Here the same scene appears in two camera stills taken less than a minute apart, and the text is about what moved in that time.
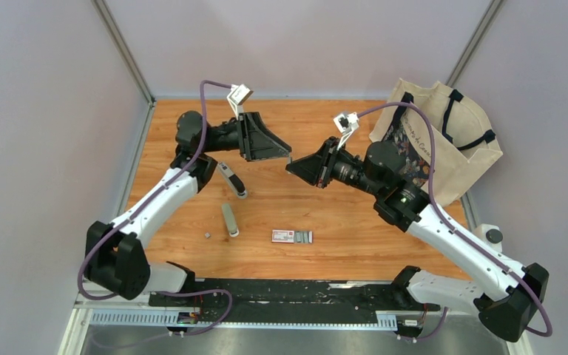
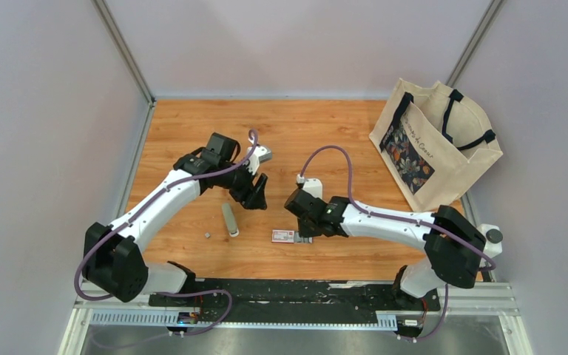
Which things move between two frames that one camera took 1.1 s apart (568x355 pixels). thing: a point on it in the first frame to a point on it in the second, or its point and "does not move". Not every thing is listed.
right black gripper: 317,168 to 305,232
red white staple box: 292,236 does not move
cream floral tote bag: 466,145 does not move
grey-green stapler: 230,220 does not move
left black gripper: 256,142 to 255,200
